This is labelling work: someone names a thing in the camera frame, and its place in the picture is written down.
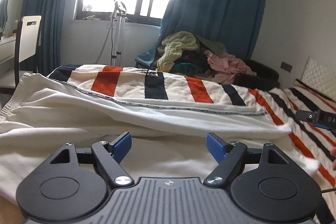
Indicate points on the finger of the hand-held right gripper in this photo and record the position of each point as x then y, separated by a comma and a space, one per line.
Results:
307, 116

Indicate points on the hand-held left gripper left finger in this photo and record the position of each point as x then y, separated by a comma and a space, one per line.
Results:
122, 146

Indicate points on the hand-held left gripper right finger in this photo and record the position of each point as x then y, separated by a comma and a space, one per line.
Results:
215, 146

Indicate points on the white pants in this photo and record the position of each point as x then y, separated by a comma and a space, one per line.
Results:
78, 113

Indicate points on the pink clothes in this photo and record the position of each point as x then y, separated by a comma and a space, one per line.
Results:
228, 64

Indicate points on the dark patterned clothes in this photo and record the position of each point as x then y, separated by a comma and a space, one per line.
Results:
194, 58

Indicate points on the person's right hand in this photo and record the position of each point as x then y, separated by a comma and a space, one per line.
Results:
334, 158

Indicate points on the white quilted headboard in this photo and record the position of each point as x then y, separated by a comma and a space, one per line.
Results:
320, 74

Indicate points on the striped blanket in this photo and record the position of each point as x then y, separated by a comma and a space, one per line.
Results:
194, 87

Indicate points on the black sofa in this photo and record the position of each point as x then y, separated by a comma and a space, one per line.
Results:
260, 74

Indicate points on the green garment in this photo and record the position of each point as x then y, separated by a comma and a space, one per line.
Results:
183, 67

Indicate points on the blue cloth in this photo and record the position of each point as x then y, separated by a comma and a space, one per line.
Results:
147, 58

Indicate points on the garment steamer stand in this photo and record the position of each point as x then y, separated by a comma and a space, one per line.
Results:
116, 43

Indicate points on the grey garment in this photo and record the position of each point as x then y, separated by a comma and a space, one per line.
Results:
210, 43

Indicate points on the yellow-green knit blanket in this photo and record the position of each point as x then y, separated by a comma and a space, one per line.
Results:
178, 43

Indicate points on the small beige cloth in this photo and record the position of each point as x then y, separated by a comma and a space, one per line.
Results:
92, 17

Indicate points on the blue curtain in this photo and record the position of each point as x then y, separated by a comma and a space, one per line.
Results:
223, 3
52, 3

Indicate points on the white chair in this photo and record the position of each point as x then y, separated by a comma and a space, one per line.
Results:
29, 35

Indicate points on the white dressing table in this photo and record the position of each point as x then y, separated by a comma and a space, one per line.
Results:
6, 52

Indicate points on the dark green hanging cloth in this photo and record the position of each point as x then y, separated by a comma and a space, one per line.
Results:
5, 8

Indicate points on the dark wall switch plate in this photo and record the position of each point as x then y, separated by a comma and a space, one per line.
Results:
286, 66

